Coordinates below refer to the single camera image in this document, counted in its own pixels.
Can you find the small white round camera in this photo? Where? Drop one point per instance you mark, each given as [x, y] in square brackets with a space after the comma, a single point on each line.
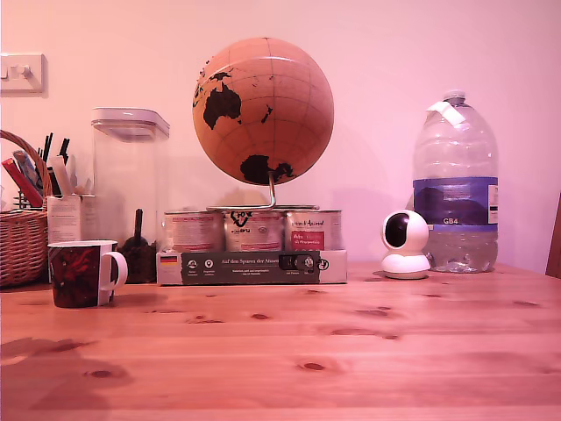
[405, 245]

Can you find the large clear water bottle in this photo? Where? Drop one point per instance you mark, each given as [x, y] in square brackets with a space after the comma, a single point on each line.
[456, 197]

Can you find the red packet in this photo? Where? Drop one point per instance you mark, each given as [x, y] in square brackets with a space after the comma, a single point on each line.
[19, 182]

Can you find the tin can with red label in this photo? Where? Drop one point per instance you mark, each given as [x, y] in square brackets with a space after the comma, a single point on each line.
[313, 230]
[254, 232]
[193, 232]

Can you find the cork globe on metal stand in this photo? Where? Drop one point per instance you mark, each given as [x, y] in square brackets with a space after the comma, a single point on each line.
[267, 109]

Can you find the white wall light switch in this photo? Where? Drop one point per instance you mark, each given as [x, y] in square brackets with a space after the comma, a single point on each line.
[22, 74]

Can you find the black scoop with coffee beans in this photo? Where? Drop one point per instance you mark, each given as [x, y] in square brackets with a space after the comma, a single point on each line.
[138, 256]

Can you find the clear jar with lid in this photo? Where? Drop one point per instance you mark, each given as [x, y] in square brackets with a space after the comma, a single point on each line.
[129, 175]

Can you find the dark red patterned mug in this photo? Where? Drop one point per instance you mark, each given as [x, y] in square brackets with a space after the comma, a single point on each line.
[74, 274]

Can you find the cardboard can tray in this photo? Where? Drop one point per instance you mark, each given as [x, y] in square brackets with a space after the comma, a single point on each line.
[245, 267]

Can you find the white carton box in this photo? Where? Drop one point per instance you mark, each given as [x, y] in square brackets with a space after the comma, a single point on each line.
[63, 219]

